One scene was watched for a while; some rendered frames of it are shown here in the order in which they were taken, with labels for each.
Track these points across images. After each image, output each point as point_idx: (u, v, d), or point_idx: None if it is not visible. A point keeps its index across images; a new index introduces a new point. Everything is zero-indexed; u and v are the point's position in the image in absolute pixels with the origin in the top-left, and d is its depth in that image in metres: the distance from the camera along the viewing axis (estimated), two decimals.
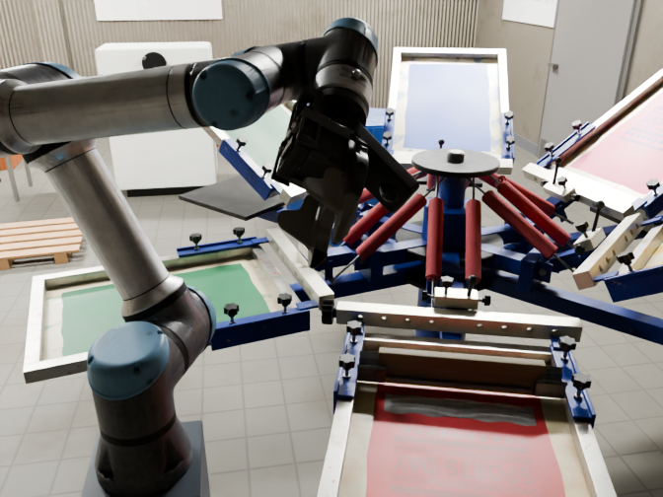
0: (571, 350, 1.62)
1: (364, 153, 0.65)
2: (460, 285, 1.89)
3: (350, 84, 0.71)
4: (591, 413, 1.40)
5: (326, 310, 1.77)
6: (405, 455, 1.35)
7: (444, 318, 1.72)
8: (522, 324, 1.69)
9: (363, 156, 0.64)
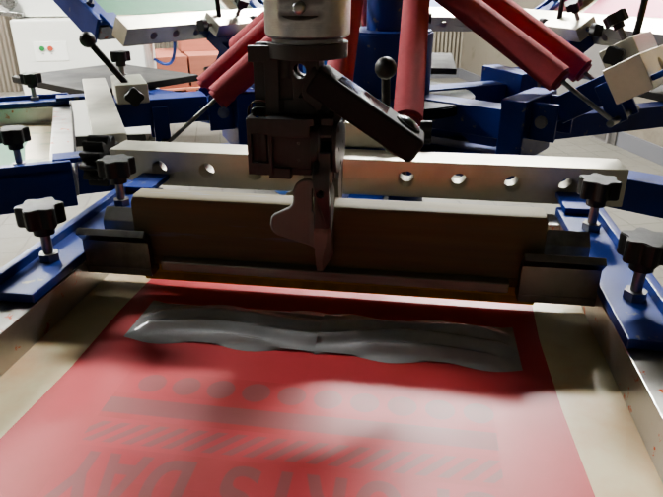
0: (607, 212, 0.71)
1: (326, 165, 0.53)
2: None
3: (295, 34, 0.50)
4: None
5: (89, 151, 0.85)
6: (107, 452, 0.43)
7: None
8: (496, 169, 0.78)
9: (322, 176, 0.54)
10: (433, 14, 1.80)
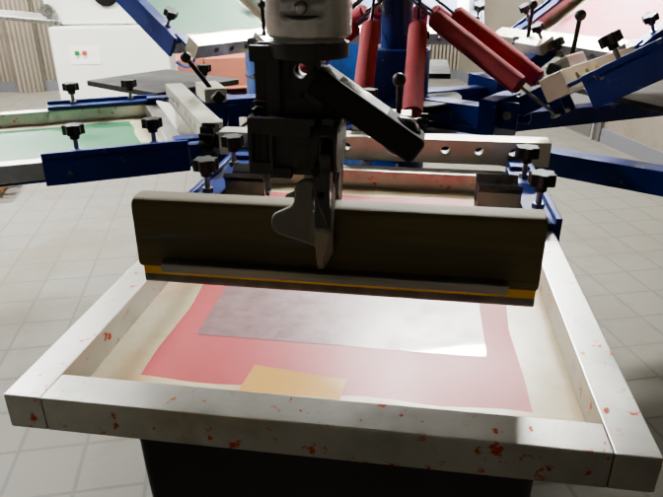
0: (535, 169, 1.16)
1: (326, 166, 0.54)
2: None
3: (296, 33, 0.50)
4: (554, 219, 0.93)
5: (204, 133, 1.30)
6: None
7: (363, 137, 1.25)
8: (469, 143, 1.23)
9: (323, 177, 0.54)
10: (431, 31, 2.25)
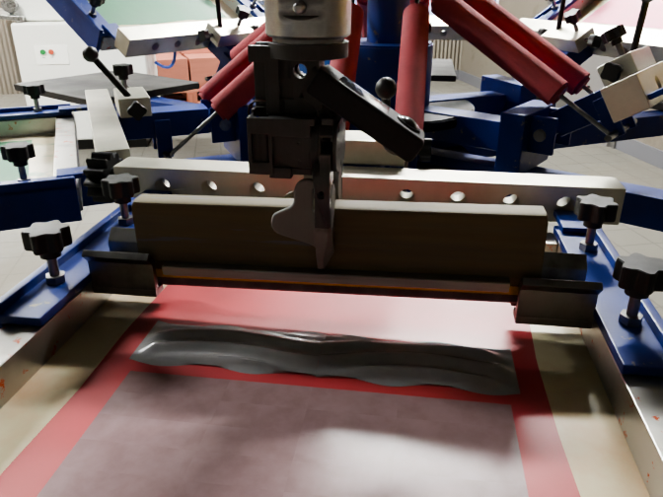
0: (604, 232, 0.72)
1: (326, 166, 0.54)
2: None
3: (295, 33, 0.50)
4: None
5: (93, 169, 0.86)
6: None
7: None
8: (494, 187, 0.79)
9: (323, 177, 0.54)
10: (433, 23, 1.81)
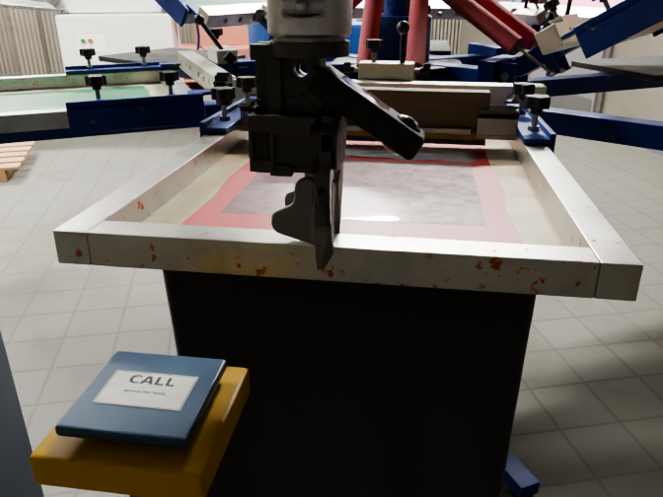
0: None
1: (327, 162, 0.54)
2: None
3: (297, 31, 0.51)
4: (549, 135, 1.00)
5: (219, 81, 1.37)
6: None
7: (369, 83, 1.33)
8: (469, 88, 1.30)
9: (323, 173, 0.54)
10: (432, 6, 2.33)
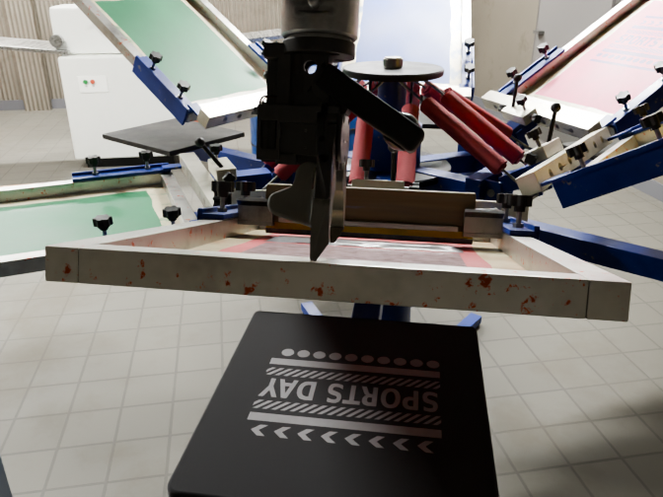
0: (514, 217, 1.29)
1: (331, 134, 0.56)
2: None
3: (309, 25, 0.55)
4: (533, 228, 1.04)
5: None
6: None
7: None
8: None
9: (328, 142, 0.55)
10: None
